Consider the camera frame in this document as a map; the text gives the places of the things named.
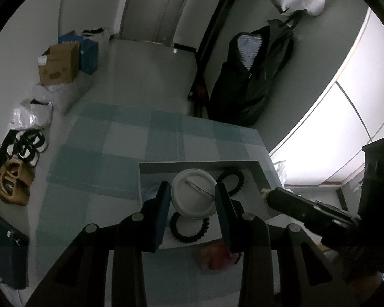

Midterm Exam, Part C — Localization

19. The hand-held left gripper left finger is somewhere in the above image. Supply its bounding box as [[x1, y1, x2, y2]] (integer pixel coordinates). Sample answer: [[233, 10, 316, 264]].
[[26, 182, 172, 307]]

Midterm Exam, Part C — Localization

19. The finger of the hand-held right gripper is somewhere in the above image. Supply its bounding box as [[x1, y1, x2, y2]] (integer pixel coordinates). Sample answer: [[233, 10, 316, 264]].
[[313, 199, 359, 221], [265, 186, 359, 239]]

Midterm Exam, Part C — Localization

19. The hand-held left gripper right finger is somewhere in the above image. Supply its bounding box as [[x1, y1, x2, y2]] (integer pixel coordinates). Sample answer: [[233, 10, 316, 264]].
[[214, 183, 356, 307]]

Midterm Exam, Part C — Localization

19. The round pin badge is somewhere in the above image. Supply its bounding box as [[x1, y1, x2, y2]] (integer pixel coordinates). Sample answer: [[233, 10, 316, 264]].
[[170, 168, 219, 220]]

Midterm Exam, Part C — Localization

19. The grey cardboard box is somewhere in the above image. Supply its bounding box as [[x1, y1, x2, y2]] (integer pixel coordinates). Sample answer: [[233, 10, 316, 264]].
[[138, 159, 285, 252]]

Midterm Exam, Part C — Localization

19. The black beaded bracelet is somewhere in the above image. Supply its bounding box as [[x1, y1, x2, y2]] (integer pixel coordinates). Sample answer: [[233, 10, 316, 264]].
[[216, 166, 246, 197], [169, 211, 211, 243]]

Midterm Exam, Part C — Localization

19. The maroon fluffy hair tie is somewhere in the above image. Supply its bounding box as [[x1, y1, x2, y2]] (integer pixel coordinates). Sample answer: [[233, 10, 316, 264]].
[[197, 243, 242, 272]]

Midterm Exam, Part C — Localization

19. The thin white plastic bag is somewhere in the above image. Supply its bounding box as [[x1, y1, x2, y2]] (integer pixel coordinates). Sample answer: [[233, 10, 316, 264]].
[[273, 159, 289, 186]]

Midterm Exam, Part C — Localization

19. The white wardrobe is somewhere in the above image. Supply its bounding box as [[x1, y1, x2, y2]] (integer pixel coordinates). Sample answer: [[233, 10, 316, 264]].
[[269, 6, 384, 186]]

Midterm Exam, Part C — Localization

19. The black jacket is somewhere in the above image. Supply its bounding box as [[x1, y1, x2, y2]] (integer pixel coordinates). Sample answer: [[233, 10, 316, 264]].
[[209, 19, 295, 127]]

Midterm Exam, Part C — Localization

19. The black white sandal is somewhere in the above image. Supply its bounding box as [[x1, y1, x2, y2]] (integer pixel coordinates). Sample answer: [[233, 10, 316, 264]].
[[5, 141, 42, 167], [14, 129, 48, 152]]

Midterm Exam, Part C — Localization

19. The brown sandal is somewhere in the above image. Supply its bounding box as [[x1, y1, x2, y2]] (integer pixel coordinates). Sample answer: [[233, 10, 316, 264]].
[[0, 173, 31, 207], [0, 157, 36, 192]]

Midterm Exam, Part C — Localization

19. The striped shirt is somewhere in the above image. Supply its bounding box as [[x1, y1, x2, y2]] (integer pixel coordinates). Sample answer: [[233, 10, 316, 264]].
[[237, 34, 264, 71]]

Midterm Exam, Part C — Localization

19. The crumpled white plastic bag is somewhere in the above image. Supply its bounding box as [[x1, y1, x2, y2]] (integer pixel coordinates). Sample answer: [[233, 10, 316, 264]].
[[11, 85, 55, 131]]

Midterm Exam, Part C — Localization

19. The teal shoe box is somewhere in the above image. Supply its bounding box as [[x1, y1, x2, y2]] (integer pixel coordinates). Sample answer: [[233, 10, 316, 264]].
[[0, 209, 30, 290]]

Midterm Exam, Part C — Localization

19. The tall blue box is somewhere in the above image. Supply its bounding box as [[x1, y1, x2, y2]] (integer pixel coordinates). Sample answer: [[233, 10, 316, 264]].
[[81, 38, 100, 75]]

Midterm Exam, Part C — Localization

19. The black clothes rack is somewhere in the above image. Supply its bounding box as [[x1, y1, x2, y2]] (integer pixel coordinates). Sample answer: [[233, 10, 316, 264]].
[[189, 0, 252, 119]]

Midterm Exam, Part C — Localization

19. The brown cardboard box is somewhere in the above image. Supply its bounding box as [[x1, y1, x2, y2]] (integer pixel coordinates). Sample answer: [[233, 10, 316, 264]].
[[38, 42, 80, 86]]

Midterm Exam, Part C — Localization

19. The white shopping bag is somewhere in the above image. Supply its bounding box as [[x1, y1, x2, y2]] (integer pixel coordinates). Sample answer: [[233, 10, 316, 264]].
[[82, 26, 112, 42]]

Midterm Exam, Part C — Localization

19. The flat blue box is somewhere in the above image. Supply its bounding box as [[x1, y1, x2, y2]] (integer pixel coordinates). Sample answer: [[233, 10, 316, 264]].
[[58, 31, 84, 45]]

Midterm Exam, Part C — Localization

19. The grey door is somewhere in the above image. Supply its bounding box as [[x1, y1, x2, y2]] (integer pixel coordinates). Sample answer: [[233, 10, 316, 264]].
[[118, 0, 199, 43]]

